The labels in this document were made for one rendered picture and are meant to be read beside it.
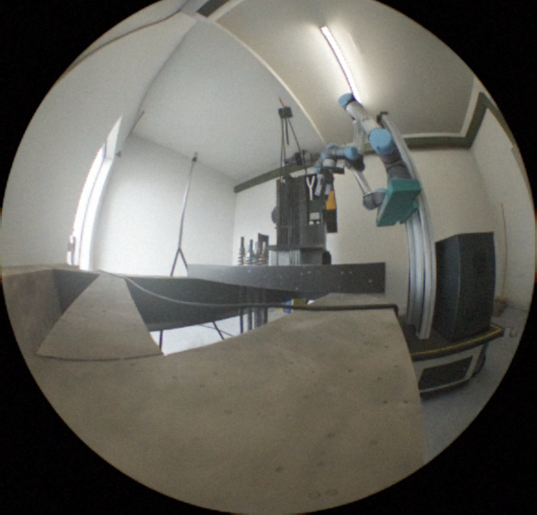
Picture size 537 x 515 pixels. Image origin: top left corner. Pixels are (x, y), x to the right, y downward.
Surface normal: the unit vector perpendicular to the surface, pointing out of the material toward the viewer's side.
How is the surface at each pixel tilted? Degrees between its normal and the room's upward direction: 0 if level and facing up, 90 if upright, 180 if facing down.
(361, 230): 90
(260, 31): 180
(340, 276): 90
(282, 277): 90
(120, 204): 90
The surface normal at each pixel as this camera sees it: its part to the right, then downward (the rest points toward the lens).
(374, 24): -0.01, 0.99
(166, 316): 0.80, -0.07
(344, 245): -0.59, -0.11
